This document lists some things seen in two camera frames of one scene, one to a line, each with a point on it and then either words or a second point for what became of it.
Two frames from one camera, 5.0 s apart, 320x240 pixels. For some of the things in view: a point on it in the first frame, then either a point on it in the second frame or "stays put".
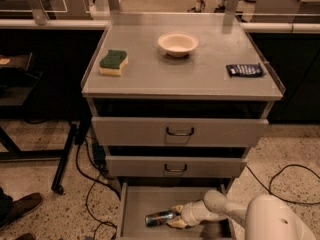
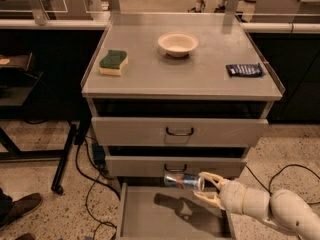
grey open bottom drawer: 139,199 stays put
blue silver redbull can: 157,219 to 184,180
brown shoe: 23,206 stays put
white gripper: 190,214 to 232,195
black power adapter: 99,156 stays put
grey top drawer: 129,132 stays put
